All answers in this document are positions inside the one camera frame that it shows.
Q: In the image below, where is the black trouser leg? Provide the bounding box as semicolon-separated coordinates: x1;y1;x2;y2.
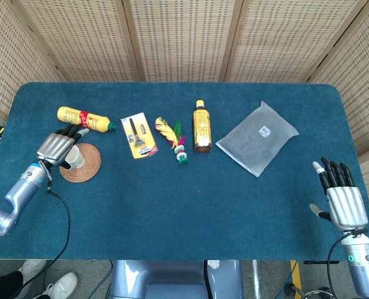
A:
0;270;24;299

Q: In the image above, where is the grey plastic pouch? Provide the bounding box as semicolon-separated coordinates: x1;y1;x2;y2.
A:
215;100;300;178

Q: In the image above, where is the colourful feather shuttlecock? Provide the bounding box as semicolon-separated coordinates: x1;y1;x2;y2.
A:
155;116;189;165

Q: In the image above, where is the yellow bottle green cap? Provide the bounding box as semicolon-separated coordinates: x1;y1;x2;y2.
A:
57;106;117;134

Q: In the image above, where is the amber bottle yellow cap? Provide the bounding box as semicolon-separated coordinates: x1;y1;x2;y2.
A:
193;100;213;153

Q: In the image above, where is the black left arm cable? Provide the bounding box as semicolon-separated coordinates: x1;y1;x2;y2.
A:
8;183;72;299

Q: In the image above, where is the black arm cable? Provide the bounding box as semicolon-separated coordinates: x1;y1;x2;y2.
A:
8;183;72;299
327;232;365;299

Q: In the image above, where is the bamboo folding screen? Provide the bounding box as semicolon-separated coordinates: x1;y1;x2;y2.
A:
0;0;369;200

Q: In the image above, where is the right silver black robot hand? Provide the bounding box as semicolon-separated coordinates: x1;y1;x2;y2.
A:
309;157;369;231

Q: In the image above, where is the razor in yellow blister pack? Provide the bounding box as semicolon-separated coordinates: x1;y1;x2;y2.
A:
120;113;159;161

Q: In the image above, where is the black torso cable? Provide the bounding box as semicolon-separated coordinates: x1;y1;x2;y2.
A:
203;260;212;299

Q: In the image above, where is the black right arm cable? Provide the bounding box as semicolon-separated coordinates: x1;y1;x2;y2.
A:
327;232;365;299

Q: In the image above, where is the blue floor cable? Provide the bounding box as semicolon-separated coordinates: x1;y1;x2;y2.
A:
89;260;114;299

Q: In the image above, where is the white paper cup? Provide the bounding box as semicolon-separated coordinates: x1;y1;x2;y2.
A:
64;145;86;170

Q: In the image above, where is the chrome ring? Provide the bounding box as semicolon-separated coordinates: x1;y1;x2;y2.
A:
302;288;332;299

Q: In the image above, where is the white sneaker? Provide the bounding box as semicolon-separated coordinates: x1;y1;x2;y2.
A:
17;259;47;283
34;272;79;299

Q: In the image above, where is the blue table cloth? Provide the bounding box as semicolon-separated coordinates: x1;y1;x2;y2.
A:
0;82;369;261

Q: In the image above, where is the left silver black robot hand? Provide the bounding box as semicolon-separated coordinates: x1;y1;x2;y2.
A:
36;124;90;171

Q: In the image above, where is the blue-grey robot torso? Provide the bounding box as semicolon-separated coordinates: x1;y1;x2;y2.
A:
108;259;244;299

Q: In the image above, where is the round woven brown coaster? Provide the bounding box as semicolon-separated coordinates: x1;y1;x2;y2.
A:
59;143;102;184

